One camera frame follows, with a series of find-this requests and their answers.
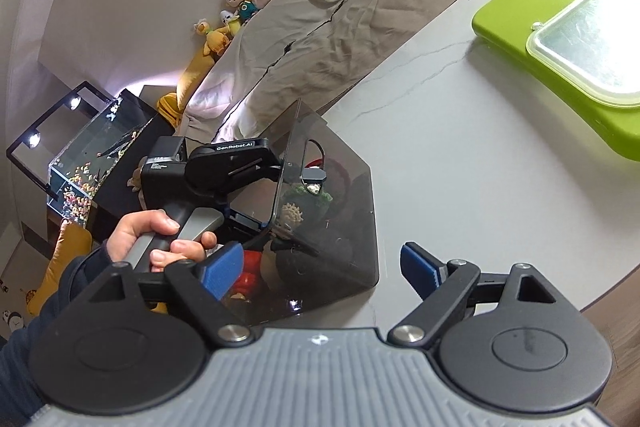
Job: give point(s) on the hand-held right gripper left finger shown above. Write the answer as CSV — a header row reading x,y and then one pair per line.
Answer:
x,y
222,269

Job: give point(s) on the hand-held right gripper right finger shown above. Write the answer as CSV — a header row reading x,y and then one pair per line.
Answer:
x,y
417,269

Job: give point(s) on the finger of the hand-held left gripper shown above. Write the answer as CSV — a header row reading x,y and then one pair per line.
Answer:
x,y
312,179
250,224

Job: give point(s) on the green knit toy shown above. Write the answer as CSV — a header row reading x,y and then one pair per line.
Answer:
x,y
310,197

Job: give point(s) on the red figure toy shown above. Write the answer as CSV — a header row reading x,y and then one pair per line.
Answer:
x,y
250,269

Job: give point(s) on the cream spiky ball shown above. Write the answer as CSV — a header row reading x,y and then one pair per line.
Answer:
x,y
292,213

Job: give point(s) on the dark transparent storage box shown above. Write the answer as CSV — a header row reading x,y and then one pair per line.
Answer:
x,y
350,217

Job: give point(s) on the green lid with clear flap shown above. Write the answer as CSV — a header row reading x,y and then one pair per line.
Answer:
x,y
510,22

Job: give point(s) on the person's left forearm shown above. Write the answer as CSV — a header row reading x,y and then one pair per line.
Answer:
x,y
65,287

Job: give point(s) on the white marble desktop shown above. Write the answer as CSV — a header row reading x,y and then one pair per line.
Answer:
x,y
450,147

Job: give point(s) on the person's left hand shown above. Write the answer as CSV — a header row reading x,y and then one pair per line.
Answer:
x,y
130,227

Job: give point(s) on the yellow folded blanket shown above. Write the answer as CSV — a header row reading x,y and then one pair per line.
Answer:
x,y
171,109

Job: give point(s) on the long yellow bolster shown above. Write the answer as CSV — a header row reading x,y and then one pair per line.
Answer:
x,y
195,79

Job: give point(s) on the dark cabinet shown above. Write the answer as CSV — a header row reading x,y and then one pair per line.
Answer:
x,y
135,107

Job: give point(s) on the brown teddy bear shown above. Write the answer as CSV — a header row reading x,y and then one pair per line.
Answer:
x,y
215,38

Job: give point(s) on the glass fish tank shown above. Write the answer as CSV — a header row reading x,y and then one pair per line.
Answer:
x,y
95,162

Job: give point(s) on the small white chick plush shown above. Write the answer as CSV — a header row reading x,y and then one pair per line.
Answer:
x,y
230,23

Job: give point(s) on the yellow cushion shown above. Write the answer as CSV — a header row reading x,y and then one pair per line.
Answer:
x,y
62,257

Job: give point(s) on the beige sofa cover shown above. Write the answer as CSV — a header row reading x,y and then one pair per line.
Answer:
x,y
350,22

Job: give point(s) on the baby doll plush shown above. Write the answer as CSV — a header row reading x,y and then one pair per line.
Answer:
x,y
240,2

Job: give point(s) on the panda print mat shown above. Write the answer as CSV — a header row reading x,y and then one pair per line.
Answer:
x,y
15,312

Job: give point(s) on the black fish tank light frame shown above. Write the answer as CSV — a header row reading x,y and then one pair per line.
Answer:
x,y
35,139

